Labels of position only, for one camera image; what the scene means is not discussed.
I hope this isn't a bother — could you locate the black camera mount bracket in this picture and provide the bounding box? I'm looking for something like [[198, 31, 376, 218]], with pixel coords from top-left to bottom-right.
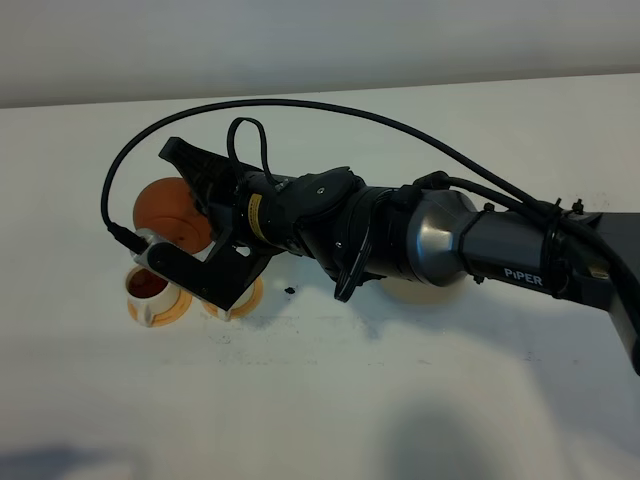
[[134, 229, 271, 310]]

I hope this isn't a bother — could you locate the right orange coaster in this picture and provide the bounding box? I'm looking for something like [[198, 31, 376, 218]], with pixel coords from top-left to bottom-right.
[[201, 277, 264, 317]]

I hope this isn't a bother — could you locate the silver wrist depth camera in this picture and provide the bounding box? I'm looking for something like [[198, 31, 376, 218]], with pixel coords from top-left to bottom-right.
[[131, 228, 169, 273]]

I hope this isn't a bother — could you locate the white teacup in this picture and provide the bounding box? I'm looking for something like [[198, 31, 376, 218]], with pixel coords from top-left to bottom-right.
[[206, 301, 252, 322], [124, 266, 180, 327]]

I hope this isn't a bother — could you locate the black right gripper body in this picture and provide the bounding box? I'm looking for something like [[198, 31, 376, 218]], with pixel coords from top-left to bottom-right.
[[158, 137, 300, 273]]

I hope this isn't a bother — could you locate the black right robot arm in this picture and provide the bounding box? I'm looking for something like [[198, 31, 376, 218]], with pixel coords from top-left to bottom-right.
[[152, 137, 639, 364]]

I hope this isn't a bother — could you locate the left orange coaster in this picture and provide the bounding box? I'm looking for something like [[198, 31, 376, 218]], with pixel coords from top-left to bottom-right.
[[127, 284, 193, 328]]

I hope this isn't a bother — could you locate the left white teacup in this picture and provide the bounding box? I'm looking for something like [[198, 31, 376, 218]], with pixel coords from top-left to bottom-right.
[[124, 266, 180, 327]]

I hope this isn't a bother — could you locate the right white teacup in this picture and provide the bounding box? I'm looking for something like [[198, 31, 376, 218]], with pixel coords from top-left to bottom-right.
[[206, 301, 252, 322]]

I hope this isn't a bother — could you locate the black camera cable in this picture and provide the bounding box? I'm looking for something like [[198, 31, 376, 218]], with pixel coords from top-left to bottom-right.
[[100, 98, 640, 281]]

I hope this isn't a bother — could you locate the cream round teapot coaster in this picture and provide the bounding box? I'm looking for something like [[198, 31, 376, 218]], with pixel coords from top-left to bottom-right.
[[380, 278, 465, 306]]

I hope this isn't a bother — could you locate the brown clay teapot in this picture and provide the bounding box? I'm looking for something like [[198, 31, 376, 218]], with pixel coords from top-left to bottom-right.
[[133, 177, 213, 254]]

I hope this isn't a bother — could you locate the orange coaster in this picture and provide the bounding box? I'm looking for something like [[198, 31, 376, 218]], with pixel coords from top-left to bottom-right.
[[201, 277, 264, 317], [127, 284, 193, 328]]

